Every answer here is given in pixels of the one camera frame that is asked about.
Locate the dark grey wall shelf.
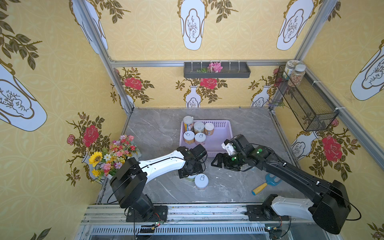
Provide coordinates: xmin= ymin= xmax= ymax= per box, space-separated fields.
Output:
xmin=184 ymin=61 xmax=251 ymax=79

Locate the small yellow label can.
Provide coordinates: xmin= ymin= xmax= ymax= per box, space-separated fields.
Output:
xmin=183 ymin=131 xmax=195 ymax=145

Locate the spice jar behind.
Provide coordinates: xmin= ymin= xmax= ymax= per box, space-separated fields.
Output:
xmin=283 ymin=60 xmax=301 ymax=79

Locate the artificial flower bouquet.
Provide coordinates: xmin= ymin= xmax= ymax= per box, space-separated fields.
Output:
xmin=89 ymin=135 xmax=140 ymax=179

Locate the lilac perforated plastic basket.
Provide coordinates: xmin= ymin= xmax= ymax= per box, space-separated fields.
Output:
xmin=194 ymin=120 xmax=233 ymax=158

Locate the black wire mesh basket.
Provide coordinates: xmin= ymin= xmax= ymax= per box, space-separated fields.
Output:
xmin=275 ymin=66 xmax=339 ymax=132

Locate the tall colourful mixed-food can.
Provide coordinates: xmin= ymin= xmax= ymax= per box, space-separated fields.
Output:
xmin=183 ymin=116 xmax=194 ymax=132

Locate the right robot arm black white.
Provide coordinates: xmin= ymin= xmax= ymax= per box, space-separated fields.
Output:
xmin=211 ymin=135 xmax=355 ymax=235

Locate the orange can plain white lid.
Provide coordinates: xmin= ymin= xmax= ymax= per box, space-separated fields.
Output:
xmin=205 ymin=123 xmax=215 ymax=136

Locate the pink purple label can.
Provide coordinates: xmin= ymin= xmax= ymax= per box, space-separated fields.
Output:
xmin=194 ymin=174 xmax=209 ymax=190

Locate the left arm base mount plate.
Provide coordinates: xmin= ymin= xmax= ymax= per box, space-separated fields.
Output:
xmin=125 ymin=205 xmax=168 ymax=223

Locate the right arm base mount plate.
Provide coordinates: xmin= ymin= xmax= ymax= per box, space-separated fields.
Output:
xmin=245 ymin=205 xmax=290 ymax=222

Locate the spice jar white lid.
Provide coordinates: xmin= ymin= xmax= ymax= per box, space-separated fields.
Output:
xmin=288 ymin=64 xmax=306 ymax=87

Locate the teal garden fork yellow handle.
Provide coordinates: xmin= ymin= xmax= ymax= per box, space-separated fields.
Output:
xmin=252 ymin=174 xmax=282 ymax=196

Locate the yellow peach can white lid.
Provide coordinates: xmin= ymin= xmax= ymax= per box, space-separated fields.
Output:
xmin=193 ymin=121 xmax=205 ymax=134

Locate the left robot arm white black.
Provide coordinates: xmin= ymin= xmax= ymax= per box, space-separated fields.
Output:
xmin=110 ymin=145 xmax=208 ymax=223

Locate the pink flower on shelf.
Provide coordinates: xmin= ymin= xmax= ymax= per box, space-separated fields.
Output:
xmin=208 ymin=62 xmax=223 ymax=73

